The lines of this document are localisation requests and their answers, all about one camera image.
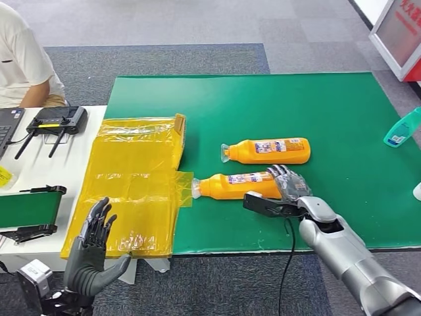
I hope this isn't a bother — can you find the white and red display stand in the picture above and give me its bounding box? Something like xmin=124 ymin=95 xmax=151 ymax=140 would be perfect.
xmin=368 ymin=0 xmax=421 ymax=83

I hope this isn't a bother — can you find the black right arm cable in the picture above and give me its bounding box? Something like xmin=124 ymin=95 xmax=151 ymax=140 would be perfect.
xmin=278 ymin=217 xmax=297 ymax=316

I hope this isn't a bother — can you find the green table mat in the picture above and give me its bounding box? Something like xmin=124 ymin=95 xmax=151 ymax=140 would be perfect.
xmin=103 ymin=72 xmax=421 ymax=257

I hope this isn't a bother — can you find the teal plastic bottle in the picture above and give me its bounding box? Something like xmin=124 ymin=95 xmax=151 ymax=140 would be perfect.
xmin=383 ymin=107 xmax=421 ymax=149

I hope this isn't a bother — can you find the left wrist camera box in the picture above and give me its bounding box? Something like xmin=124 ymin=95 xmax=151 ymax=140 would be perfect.
xmin=17 ymin=259 xmax=54 ymax=311

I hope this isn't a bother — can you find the green belt conveyor black frame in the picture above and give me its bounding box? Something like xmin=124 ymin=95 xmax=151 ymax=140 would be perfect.
xmin=0 ymin=184 xmax=67 ymax=244

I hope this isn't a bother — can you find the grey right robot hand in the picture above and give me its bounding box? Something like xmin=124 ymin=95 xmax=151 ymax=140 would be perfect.
xmin=266 ymin=164 xmax=313 ymax=204

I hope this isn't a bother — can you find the black floor cable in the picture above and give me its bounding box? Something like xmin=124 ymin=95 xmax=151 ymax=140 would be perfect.
xmin=0 ymin=261 xmax=19 ymax=278

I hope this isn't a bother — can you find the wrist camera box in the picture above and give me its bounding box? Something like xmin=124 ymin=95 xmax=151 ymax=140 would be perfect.
xmin=17 ymin=259 xmax=54 ymax=311
xmin=243 ymin=190 xmax=309 ymax=219

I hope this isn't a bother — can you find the black remote controller with antennas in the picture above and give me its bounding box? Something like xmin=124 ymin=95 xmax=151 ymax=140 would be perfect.
xmin=14 ymin=105 xmax=88 ymax=161

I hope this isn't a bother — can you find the dark laptop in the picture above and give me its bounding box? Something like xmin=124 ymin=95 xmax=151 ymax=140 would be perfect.
xmin=0 ymin=107 xmax=26 ymax=159

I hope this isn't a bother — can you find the yellow plastic sheet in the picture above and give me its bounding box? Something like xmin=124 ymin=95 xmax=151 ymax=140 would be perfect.
xmin=60 ymin=113 xmax=194 ymax=260

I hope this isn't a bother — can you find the orange bottle with clear cap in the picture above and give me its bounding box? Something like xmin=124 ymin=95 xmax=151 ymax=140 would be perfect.
xmin=220 ymin=138 xmax=312 ymax=165
xmin=192 ymin=171 xmax=283 ymax=202

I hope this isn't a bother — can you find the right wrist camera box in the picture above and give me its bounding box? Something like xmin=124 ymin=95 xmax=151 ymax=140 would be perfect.
xmin=243 ymin=190 xmax=309 ymax=219

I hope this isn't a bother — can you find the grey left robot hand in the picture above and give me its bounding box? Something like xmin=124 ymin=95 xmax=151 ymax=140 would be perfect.
xmin=63 ymin=197 xmax=132 ymax=298

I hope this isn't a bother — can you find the white table leg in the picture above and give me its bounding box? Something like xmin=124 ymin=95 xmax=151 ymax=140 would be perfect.
xmin=118 ymin=257 xmax=171 ymax=286

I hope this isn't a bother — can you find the yellow label packet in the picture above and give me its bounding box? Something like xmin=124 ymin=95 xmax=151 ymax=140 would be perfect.
xmin=0 ymin=165 xmax=14 ymax=190

